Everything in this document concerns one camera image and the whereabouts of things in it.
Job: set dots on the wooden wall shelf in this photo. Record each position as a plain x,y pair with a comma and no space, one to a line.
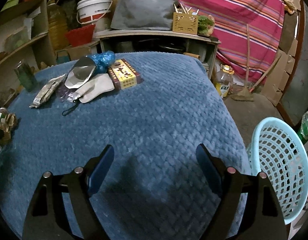
24,35

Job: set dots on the silver foil snack wrapper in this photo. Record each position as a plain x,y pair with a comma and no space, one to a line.
46,92

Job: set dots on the cooking oil bottle on floor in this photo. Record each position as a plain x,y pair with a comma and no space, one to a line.
223,81

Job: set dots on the black silver foil bag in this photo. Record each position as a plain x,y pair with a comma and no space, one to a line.
81,72

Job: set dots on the beige cloth pouch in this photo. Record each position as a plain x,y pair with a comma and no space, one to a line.
96,86

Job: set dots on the grey side table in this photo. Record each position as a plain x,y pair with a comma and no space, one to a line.
127,41

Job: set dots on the white plastic bucket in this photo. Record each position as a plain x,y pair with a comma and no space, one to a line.
95,12

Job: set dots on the large yellow oil jug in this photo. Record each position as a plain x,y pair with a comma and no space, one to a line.
57,25

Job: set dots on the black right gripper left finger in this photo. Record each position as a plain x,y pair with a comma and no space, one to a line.
46,216

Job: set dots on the blue quilted table cover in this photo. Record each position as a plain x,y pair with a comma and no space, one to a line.
155,188

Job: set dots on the purple blister pack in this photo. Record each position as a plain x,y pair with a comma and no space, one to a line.
65,94

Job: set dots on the red striped curtain cloth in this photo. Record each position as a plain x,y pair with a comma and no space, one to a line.
265,19

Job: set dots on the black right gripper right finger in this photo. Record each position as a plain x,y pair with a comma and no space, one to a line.
262,218

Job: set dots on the light blue plastic basket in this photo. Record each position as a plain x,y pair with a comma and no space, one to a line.
276,150

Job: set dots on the straw broom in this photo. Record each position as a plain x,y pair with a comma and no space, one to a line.
245,94

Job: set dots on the dark green glass jar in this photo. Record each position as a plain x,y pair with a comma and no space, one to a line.
25,76

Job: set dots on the red plastic basket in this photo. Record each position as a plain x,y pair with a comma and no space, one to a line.
80,36

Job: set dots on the crumpled blue plastic bag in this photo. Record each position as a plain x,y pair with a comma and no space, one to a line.
103,61

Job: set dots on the yellow brown printed box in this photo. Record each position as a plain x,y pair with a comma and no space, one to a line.
124,75

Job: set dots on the green leafy vegetables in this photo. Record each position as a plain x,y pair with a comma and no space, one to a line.
206,25

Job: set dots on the green plastic bag bin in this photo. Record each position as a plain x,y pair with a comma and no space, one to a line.
303,131

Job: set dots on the yellow chopstick holder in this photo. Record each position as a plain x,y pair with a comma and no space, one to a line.
185,23

